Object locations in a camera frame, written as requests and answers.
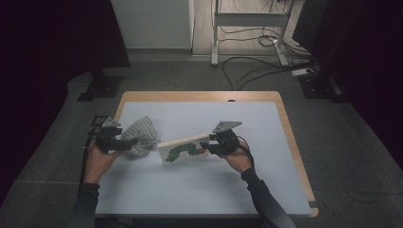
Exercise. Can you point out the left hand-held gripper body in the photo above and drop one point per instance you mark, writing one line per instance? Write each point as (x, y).
(107, 141)

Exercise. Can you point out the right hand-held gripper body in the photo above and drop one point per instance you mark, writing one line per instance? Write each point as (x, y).
(226, 142)

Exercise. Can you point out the grey striped cloth bag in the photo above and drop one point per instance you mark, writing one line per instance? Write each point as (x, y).
(142, 133)

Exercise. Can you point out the white caterpillar picture book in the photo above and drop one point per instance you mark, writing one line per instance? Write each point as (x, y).
(185, 148)

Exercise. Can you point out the person's right hand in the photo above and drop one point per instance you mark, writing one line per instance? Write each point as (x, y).
(239, 160)

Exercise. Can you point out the person's left hand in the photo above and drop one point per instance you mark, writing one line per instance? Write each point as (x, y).
(98, 164)

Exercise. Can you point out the black floor tape mark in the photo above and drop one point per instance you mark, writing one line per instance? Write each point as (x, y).
(95, 121)

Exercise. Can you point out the light blue table mat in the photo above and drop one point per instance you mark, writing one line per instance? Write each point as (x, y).
(202, 190)

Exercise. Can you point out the wooden table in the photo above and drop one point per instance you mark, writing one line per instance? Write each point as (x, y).
(202, 96)

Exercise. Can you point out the black stand base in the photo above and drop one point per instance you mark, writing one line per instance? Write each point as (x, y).
(103, 87)
(320, 87)

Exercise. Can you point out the dark curtain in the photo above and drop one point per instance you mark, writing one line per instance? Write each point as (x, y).
(47, 63)
(374, 63)

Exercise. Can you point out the white power strip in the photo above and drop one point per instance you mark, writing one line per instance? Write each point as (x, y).
(301, 72)

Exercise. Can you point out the black tape strip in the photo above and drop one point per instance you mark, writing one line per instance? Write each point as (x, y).
(313, 204)

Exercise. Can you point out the white cabinet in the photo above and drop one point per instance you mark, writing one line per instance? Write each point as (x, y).
(152, 23)

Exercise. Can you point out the dark monitor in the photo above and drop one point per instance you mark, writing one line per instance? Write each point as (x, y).
(307, 22)

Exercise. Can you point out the white metal stand frame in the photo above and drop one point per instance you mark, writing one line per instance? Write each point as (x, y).
(250, 19)

